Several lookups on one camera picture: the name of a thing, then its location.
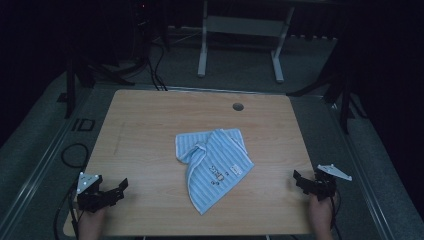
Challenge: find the black floor cables bundle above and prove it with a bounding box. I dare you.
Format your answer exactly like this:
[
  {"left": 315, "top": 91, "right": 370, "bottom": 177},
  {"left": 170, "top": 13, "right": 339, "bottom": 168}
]
[{"left": 146, "top": 43, "right": 169, "bottom": 92}]

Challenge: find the person's left hand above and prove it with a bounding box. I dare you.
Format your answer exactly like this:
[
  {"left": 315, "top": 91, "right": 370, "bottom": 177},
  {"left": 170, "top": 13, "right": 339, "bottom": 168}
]
[{"left": 78, "top": 207, "right": 107, "bottom": 240}]

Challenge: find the dark equipment rack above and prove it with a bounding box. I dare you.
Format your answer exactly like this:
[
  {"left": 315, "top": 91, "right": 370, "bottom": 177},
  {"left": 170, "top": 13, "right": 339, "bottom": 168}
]
[{"left": 131, "top": 0, "right": 169, "bottom": 68}]

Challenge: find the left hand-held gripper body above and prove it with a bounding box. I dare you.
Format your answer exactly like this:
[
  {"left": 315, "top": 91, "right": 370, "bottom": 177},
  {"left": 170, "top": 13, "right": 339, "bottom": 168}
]
[{"left": 76, "top": 172, "right": 113, "bottom": 213}]

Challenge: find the person's right hand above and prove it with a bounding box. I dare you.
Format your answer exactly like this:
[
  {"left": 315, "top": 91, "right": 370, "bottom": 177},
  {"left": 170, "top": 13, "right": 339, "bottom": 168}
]
[{"left": 307, "top": 194, "right": 340, "bottom": 240}]

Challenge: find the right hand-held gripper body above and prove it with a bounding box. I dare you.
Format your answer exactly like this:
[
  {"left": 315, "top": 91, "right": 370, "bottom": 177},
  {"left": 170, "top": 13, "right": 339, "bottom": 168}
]
[{"left": 313, "top": 164, "right": 353, "bottom": 202}]

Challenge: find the right hand-held gripper cable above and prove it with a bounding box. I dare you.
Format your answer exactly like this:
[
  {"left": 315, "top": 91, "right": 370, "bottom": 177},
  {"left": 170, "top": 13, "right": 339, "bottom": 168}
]
[{"left": 329, "top": 192, "right": 344, "bottom": 240}]

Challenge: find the black looped floor cable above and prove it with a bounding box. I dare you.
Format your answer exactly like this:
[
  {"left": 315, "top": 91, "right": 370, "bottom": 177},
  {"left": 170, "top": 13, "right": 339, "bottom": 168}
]
[{"left": 53, "top": 142, "right": 90, "bottom": 240}]

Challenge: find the blue striped towel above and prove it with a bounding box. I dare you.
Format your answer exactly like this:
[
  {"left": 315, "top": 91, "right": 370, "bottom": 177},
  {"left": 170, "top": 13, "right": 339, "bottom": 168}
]
[{"left": 174, "top": 128, "right": 255, "bottom": 216}]

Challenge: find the white desk frame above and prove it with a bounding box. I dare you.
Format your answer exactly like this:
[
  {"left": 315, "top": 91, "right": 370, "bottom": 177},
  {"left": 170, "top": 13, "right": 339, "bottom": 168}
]
[{"left": 197, "top": 0, "right": 296, "bottom": 84}]

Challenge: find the black metal stand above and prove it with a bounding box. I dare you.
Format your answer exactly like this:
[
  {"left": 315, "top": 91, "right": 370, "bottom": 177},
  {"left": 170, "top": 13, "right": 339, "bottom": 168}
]
[
  {"left": 57, "top": 54, "right": 136, "bottom": 120},
  {"left": 287, "top": 43, "right": 368, "bottom": 135}
]

